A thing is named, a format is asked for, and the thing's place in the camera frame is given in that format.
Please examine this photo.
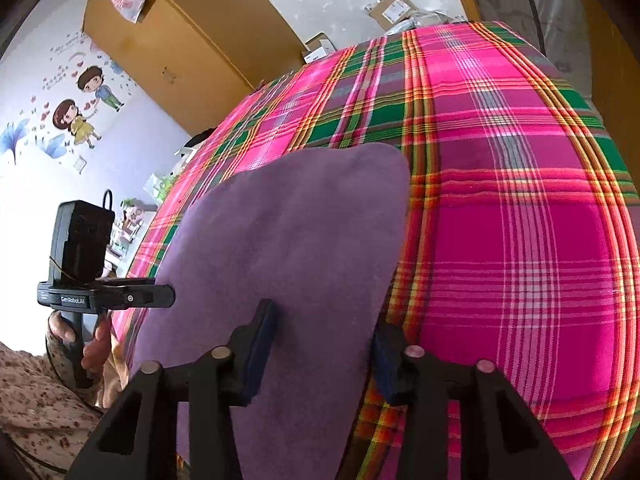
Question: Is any green and white box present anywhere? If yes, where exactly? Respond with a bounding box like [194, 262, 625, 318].
[145, 172, 176, 206]

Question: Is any grey plastic parcel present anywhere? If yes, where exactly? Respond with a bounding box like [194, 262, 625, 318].
[385, 10, 451, 36]

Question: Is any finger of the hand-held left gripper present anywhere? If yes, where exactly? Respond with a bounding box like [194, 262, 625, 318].
[125, 278, 176, 309]

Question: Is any brown cardboard box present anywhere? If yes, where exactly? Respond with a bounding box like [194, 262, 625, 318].
[364, 0, 421, 31]

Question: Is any pink plaid blanket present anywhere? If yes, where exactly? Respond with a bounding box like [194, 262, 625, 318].
[112, 21, 640, 480]

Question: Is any plastic doorway curtain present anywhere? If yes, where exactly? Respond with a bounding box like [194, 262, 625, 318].
[460, 0, 608, 106]

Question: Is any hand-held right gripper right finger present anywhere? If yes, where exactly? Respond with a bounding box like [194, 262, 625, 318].
[372, 326, 576, 480]

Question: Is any person's left hand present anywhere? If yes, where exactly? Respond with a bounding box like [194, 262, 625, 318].
[49, 312, 113, 375]

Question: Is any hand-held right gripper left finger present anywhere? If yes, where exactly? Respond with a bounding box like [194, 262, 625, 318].
[65, 299, 279, 480]

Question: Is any wooden wardrobe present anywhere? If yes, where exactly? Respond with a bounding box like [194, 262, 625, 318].
[82, 0, 306, 136]

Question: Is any person's left forearm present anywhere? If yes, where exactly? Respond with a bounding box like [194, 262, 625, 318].
[0, 332, 118, 480]

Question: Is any cartoon wall sticker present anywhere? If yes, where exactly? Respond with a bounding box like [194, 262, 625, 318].
[0, 32, 138, 166]

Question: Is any purple fleece garment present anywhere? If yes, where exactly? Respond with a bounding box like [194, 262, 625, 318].
[127, 142, 412, 480]

